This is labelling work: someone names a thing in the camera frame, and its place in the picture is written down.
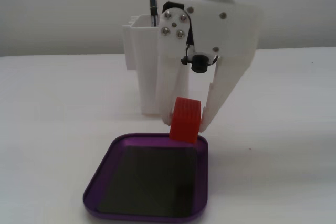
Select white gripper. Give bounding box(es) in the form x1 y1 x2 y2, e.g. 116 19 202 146
156 0 264 133

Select red cube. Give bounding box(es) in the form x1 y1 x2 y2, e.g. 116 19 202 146
169 96 203 146

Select small black gripper camera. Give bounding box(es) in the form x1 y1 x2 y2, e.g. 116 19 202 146
191 54 208 74

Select purple metal tray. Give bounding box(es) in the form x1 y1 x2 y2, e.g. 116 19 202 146
82 132 209 221

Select black camera cable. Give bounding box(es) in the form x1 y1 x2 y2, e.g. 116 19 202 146
180 15 195 65

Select white plastic box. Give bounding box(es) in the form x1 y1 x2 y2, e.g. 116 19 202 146
121 14 190 116

